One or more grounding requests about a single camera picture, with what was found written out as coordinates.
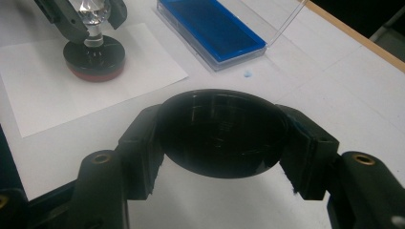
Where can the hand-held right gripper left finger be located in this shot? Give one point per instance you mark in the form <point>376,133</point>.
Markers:
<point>140,152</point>

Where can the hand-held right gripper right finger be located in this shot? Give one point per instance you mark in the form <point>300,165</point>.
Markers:
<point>312,156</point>

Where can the black round stamp cap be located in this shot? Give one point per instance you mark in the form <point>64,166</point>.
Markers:
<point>223,133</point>

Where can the white paper sheet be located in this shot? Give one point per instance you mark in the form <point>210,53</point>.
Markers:
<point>47,95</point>

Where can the blue ink pad clear case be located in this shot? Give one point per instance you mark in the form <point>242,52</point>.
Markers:
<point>216,28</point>

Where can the wooden table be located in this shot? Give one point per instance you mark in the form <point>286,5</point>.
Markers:
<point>366,41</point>

